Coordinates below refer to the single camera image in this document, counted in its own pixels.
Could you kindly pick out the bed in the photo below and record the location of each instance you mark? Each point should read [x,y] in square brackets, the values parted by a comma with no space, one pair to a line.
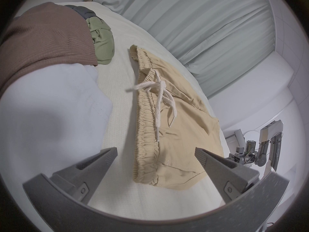
[120,119]

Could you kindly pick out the brown garment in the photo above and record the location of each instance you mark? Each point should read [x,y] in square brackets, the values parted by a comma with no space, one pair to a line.
[48,37]

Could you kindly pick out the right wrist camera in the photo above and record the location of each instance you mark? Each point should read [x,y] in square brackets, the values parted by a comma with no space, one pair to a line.
[240,150]

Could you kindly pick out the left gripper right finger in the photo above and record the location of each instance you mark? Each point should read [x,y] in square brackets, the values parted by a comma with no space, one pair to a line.
[231,177]

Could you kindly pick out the olive green garment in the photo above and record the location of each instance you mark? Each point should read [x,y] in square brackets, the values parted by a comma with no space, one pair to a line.
[102,42]

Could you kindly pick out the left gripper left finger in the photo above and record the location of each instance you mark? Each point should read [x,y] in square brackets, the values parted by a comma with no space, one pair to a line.
[72,176]

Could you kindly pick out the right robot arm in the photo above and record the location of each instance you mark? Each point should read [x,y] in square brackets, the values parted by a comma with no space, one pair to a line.
[271,129]

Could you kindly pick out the tan shorts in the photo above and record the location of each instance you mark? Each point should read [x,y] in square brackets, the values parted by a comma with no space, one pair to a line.
[183,119]

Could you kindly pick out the black garment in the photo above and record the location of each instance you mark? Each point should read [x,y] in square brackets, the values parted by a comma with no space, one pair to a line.
[82,11]

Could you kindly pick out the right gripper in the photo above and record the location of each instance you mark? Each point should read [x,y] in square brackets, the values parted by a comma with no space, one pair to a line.
[239,159]

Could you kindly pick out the pale green curtain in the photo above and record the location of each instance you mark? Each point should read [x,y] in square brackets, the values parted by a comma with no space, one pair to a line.
[229,61]
[169,13]

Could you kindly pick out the white garment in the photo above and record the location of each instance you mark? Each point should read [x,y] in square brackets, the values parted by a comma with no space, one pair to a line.
[48,110]

